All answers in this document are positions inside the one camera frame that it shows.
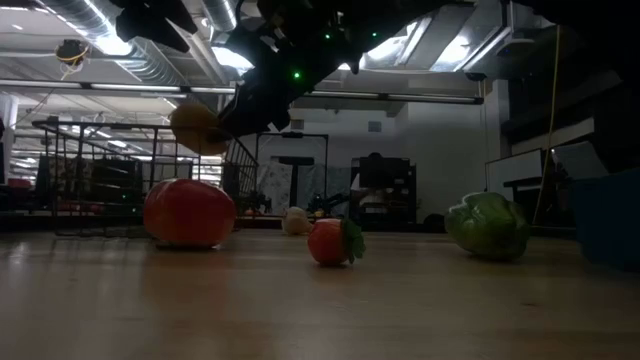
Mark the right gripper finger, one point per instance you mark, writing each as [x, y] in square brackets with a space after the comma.
[242, 110]
[275, 117]

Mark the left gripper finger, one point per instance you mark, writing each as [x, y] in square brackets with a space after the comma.
[182, 17]
[150, 32]

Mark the orange fruit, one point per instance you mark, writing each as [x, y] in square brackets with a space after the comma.
[195, 130]

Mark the white garlic bulb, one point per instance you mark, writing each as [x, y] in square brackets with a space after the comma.
[296, 222]

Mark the large red tomato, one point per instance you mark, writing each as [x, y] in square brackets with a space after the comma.
[190, 212]

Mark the small red strawberry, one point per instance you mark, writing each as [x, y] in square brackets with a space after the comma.
[327, 242]

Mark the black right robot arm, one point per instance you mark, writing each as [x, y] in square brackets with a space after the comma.
[400, 15]

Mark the background black robot arm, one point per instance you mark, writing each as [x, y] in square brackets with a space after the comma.
[255, 204]
[325, 205]

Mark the black T-shaped stand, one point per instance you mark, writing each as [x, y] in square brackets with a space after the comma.
[295, 161]

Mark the ceiling light panel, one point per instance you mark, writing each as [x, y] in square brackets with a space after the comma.
[230, 59]

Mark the black shelf cabinet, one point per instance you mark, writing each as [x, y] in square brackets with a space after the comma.
[400, 170]

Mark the white board panel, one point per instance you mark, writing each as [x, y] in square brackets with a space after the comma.
[515, 172]

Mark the green bell pepper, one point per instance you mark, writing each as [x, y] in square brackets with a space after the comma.
[487, 227]

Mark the white slanted panel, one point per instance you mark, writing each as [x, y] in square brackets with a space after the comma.
[580, 160]

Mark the blue plastic bin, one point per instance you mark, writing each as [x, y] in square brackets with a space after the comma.
[607, 220]

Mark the large ribbed air duct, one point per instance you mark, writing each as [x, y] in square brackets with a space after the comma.
[145, 55]

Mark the round silver air duct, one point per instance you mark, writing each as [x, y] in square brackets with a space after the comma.
[220, 12]

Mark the tall black frame stand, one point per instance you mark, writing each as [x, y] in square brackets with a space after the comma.
[312, 135]

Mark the horizontal metal rail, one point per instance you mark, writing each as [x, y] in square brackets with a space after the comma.
[125, 87]

